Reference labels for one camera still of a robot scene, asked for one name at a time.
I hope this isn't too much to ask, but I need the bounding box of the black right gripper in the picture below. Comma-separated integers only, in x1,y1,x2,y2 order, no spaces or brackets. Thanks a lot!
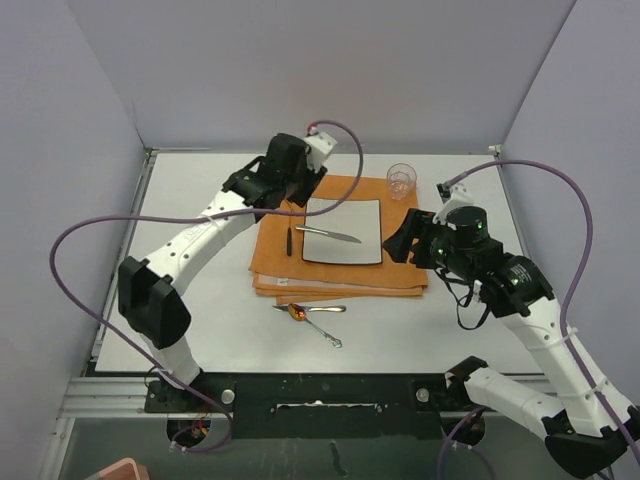
385,207,475,280

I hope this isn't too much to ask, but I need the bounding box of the white square plate black rim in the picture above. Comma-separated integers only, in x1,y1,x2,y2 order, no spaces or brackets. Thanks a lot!
302,199,382,265

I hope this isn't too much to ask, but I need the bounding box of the silver table knife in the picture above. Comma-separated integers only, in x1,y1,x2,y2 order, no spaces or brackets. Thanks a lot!
295,224,362,244
272,304,347,313

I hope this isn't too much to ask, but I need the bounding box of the clear drinking glass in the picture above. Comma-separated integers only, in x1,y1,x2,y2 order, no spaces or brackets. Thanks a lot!
386,163,417,200

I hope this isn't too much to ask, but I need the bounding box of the orange cloth napkin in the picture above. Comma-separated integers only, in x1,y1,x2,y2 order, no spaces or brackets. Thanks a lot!
249,175,429,303

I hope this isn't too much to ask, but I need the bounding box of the iridescent ornate teaspoon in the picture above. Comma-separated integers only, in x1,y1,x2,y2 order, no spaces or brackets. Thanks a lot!
288,302,344,349

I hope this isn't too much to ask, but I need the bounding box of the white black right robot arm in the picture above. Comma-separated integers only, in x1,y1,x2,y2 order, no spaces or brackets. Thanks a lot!
383,206,639,479

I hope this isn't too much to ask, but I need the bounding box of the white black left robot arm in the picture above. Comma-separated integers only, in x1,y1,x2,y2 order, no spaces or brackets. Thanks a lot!
118,130,336,411

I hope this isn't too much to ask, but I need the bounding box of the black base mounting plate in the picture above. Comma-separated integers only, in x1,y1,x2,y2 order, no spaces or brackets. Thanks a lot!
144,373,475,440

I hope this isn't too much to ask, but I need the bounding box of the pink plastic bin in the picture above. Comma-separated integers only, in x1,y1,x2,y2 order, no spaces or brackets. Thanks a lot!
90,458,150,480

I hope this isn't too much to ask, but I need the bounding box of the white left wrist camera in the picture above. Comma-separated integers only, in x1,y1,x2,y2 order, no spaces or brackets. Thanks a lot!
303,130,337,173

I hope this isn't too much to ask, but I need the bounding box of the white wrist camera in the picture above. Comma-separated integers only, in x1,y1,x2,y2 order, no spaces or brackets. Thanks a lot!
303,130,337,173
434,183,474,224

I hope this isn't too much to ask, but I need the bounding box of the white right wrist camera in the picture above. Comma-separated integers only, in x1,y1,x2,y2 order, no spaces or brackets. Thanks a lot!
434,183,474,224

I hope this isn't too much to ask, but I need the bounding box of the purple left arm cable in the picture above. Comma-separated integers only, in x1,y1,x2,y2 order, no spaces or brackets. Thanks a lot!
48,119,364,455

